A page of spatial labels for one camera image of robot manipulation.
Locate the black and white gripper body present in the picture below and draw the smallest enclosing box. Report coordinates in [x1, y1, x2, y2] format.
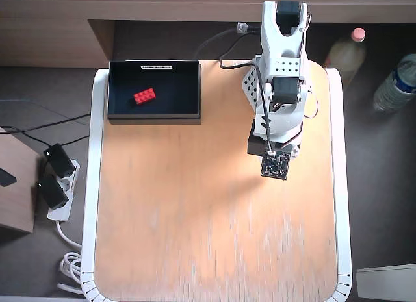
[247, 132, 302, 160]

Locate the red lego brick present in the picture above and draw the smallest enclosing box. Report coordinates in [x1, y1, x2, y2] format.
[133, 87, 157, 106]

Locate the white flat box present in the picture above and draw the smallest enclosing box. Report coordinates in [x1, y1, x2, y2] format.
[356, 264, 416, 300]

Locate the wooden desk shelf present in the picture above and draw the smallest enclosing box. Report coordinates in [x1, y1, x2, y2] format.
[0, 0, 416, 69]

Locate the bare camera circuit board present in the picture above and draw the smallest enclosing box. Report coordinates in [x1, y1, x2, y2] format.
[260, 150, 291, 181]

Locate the clear blue labelled water bottle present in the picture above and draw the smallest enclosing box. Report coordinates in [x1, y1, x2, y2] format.
[372, 53, 416, 114]

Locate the white power strip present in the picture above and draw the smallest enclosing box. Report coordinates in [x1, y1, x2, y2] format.
[47, 158, 81, 221]

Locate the thin black power cable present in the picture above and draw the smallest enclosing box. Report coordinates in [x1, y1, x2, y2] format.
[18, 129, 91, 151]
[0, 113, 91, 134]

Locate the pink capped juice bottle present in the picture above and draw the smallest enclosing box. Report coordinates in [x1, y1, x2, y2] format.
[322, 27, 369, 88]

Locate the wooden cabinet box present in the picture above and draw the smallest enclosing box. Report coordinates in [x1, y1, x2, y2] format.
[0, 126, 37, 234]

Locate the white power strip cord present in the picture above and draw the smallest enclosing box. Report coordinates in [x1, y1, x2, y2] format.
[55, 218, 86, 296]

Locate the white table frame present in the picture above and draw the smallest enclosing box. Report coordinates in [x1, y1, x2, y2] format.
[80, 67, 353, 302]

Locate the black camera usb cable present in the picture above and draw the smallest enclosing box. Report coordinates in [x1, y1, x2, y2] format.
[218, 21, 278, 153]

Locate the dark grey supply cable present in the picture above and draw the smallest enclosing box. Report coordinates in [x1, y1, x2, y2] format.
[194, 27, 241, 62]

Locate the black power adapter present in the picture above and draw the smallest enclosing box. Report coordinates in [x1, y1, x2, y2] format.
[34, 175, 70, 210]
[43, 143, 77, 178]

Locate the dark cardboard bin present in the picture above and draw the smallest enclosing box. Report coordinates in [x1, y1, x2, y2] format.
[107, 59, 202, 126]

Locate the small black flat object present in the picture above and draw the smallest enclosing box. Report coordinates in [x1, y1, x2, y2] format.
[0, 168, 18, 188]

